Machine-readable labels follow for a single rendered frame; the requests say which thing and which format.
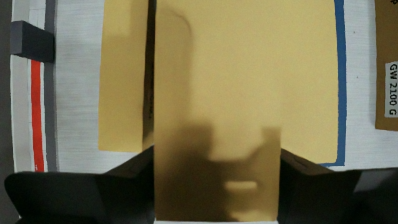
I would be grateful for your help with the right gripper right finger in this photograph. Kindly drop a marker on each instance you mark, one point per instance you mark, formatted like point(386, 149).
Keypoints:
point(310, 193)

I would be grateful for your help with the brown cardboard carton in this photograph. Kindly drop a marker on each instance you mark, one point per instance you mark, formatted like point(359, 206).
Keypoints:
point(386, 16)
point(217, 110)
point(126, 85)
point(309, 79)

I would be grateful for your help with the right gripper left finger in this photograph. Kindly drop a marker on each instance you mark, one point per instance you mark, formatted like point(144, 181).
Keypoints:
point(121, 195)

